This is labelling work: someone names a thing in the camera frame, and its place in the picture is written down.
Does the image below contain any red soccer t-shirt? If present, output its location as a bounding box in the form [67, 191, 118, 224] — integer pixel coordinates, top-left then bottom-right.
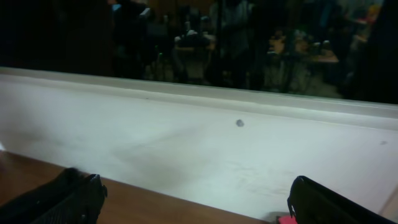
[277, 215, 297, 224]

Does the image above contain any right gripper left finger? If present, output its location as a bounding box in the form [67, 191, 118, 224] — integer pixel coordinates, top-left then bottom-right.
[32, 174, 108, 224]

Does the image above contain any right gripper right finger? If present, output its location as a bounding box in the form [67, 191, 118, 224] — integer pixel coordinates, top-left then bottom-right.
[287, 175, 394, 224]

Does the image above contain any folded black Nike shirt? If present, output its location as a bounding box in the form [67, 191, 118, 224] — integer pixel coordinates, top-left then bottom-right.
[1, 168, 85, 224]

